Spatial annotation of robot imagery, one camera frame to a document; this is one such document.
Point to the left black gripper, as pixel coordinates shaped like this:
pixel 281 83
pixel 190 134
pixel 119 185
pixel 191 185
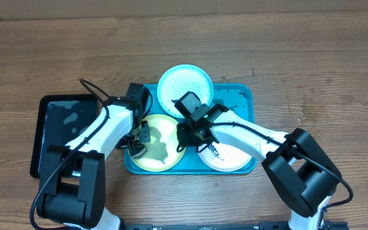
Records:
pixel 145 137

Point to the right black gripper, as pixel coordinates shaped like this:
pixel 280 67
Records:
pixel 188 140

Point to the yellow-green plate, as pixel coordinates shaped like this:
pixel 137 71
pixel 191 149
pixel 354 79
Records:
pixel 161 152

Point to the light blue plate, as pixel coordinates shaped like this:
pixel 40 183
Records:
pixel 180 79

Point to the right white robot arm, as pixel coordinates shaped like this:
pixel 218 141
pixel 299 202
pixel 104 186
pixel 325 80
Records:
pixel 303 175

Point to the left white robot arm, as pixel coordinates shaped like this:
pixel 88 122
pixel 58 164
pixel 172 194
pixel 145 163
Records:
pixel 72 177

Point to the teal plastic serving tray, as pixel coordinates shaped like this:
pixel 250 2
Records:
pixel 236 97

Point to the black rectangular water tray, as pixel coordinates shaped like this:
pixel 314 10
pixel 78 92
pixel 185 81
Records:
pixel 61 118

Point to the white plate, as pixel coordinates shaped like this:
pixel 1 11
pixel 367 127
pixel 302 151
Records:
pixel 226 159

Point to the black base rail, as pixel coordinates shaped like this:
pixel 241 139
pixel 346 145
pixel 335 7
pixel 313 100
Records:
pixel 276 225

